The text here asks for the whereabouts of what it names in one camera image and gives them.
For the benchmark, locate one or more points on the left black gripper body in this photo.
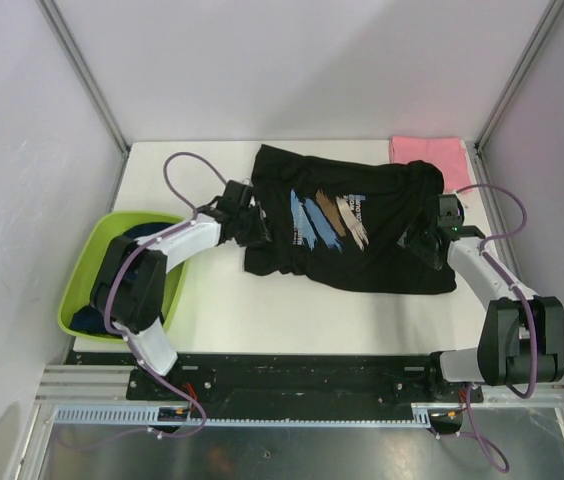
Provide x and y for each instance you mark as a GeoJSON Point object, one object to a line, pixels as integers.
{"type": "Point", "coordinates": [252, 228]}

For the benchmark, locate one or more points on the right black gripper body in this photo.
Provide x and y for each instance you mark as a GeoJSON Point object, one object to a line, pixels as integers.
{"type": "Point", "coordinates": [418, 238]}

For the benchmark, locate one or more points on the black printed t shirt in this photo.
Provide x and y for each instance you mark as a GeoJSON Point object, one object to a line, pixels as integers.
{"type": "Point", "coordinates": [338, 223]}

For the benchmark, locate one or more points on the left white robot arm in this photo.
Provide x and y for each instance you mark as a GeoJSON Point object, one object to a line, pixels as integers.
{"type": "Point", "coordinates": [130, 286]}

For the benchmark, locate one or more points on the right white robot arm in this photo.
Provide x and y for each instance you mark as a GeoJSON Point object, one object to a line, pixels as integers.
{"type": "Point", "coordinates": [522, 337]}

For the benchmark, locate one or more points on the folded pink t shirt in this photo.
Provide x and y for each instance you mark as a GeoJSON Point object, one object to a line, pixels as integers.
{"type": "Point", "coordinates": [447, 154]}

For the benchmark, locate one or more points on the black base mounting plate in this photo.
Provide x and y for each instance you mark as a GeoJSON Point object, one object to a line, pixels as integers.
{"type": "Point", "coordinates": [312, 384]}

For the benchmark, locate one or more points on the green plastic bin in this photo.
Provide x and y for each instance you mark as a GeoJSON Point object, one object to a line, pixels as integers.
{"type": "Point", "coordinates": [78, 289]}

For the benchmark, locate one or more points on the navy blue t shirt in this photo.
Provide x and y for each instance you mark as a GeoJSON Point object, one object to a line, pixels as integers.
{"type": "Point", "coordinates": [88, 320]}

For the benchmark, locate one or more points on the grey slotted cable duct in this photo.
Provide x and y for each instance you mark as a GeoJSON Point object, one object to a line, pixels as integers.
{"type": "Point", "coordinates": [144, 415]}

